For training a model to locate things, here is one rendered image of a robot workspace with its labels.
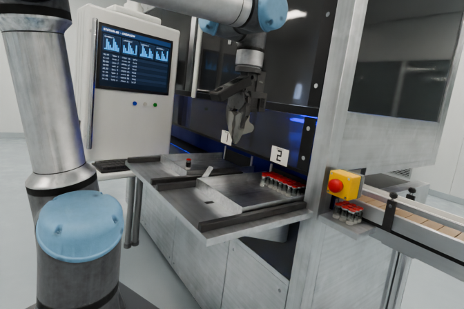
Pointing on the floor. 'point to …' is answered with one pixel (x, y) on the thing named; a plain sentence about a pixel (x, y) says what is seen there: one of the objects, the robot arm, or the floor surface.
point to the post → (330, 126)
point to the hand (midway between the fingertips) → (233, 138)
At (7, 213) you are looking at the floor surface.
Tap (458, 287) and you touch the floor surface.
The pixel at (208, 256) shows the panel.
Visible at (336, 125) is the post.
